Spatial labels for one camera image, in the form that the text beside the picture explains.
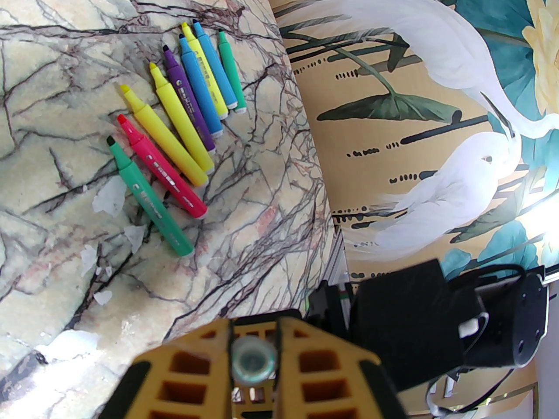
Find black camera cable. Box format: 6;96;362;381
426;352;535;418

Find blue marker pen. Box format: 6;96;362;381
193;19;238;111
178;33;224;138

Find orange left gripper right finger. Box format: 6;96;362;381
275;318;409;419

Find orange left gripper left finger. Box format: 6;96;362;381
98;319;232;419

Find translucent pen cap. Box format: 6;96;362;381
231;337;278;385

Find green marker pen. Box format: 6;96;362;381
106;136;195;257
217;30;247;113

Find purple marker pen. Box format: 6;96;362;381
163;45;217;152

